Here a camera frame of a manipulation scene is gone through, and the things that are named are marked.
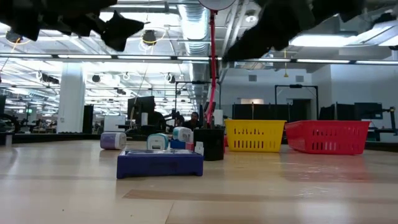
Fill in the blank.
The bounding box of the long white light bar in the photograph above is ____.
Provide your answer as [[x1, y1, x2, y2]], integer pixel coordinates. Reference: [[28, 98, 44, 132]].
[[0, 53, 398, 65]]

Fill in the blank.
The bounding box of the red plastic basket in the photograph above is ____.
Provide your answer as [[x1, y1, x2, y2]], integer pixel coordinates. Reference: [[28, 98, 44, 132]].
[[284, 120, 371, 156]]

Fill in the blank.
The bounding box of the white cabinet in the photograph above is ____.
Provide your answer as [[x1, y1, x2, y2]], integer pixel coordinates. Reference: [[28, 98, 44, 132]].
[[103, 115, 126, 133]]

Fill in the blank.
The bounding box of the teal rimmed white charger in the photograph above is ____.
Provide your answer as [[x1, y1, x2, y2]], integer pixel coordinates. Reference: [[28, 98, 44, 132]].
[[146, 133, 170, 151]]

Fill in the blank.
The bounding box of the white column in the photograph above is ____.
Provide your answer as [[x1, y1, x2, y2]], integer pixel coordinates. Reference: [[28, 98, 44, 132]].
[[57, 62, 86, 134]]

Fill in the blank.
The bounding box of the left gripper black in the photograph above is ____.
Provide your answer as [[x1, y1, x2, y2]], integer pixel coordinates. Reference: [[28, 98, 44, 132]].
[[0, 0, 146, 52]]

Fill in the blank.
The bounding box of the cyan white charger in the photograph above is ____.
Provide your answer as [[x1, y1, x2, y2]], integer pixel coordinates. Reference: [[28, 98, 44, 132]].
[[172, 126, 194, 143]]

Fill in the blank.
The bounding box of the black stand frame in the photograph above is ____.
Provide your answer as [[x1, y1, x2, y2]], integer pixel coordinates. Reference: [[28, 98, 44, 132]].
[[274, 84, 319, 122]]

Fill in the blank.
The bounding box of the black charger white label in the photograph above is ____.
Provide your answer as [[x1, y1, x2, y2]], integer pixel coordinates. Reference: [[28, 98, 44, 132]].
[[193, 128, 225, 162]]

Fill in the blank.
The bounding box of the black tower speaker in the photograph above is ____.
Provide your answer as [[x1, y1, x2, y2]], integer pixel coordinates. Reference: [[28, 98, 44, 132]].
[[83, 105, 95, 131]]

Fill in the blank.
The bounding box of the black partition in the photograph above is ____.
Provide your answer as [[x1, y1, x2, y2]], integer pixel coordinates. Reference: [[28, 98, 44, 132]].
[[232, 103, 292, 121]]

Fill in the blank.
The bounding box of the yellow plastic basket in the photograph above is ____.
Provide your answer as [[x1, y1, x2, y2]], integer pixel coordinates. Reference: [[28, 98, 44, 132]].
[[224, 119, 287, 153]]

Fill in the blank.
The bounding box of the blue case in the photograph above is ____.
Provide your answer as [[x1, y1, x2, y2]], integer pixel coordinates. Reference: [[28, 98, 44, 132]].
[[116, 149, 204, 180]]

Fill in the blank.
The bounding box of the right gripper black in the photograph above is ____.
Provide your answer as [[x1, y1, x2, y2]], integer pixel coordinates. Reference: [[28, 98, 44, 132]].
[[223, 0, 364, 62]]

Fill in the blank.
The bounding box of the black ceiling speaker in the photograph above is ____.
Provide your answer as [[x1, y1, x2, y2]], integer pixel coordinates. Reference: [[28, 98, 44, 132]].
[[4, 29, 24, 44], [142, 29, 158, 47]]

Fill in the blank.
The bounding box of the yellow hanging pendant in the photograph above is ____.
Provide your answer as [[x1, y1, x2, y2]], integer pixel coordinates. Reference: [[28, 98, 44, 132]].
[[282, 49, 289, 78]]

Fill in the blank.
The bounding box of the person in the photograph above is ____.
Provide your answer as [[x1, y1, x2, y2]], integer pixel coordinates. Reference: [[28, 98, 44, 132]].
[[148, 101, 167, 133], [181, 111, 203, 131]]

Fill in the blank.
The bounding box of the purple white charger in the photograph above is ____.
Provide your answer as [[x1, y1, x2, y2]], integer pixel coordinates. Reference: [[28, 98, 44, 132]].
[[99, 131, 127, 151]]

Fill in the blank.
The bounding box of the black monitor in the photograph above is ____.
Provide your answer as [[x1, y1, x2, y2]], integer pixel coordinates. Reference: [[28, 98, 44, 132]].
[[127, 95, 155, 126]]

